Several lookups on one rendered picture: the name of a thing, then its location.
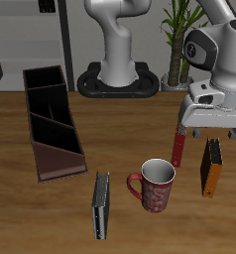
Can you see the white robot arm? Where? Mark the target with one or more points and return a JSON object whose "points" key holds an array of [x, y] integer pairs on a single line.
{"points": [[118, 49]]}

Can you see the black book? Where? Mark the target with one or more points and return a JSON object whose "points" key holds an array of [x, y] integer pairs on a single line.
{"points": [[101, 206]]}

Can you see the dark brown desk caddy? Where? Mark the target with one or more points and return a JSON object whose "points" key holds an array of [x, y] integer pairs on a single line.
{"points": [[54, 132]]}

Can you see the red patterned mug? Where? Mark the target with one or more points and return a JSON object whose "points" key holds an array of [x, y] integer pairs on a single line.
{"points": [[154, 187]]}

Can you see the orange book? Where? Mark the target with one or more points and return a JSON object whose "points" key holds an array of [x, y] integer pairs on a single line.
{"points": [[211, 170]]}

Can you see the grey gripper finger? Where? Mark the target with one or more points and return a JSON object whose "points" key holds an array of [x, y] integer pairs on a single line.
{"points": [[234, 133], [196, 132]]}

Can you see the white shelf unit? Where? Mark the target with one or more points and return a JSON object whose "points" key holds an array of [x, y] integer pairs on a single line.
{"points": [[27, 43]]}

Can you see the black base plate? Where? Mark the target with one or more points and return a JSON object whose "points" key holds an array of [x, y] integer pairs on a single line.
{"points": [[90, 86]]}

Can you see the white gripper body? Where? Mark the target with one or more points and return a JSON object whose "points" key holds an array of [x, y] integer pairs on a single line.
{"points": [[206, 115]]}

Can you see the green pot plant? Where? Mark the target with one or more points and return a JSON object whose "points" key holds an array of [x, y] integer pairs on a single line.
{"points": [[176, 59]]}

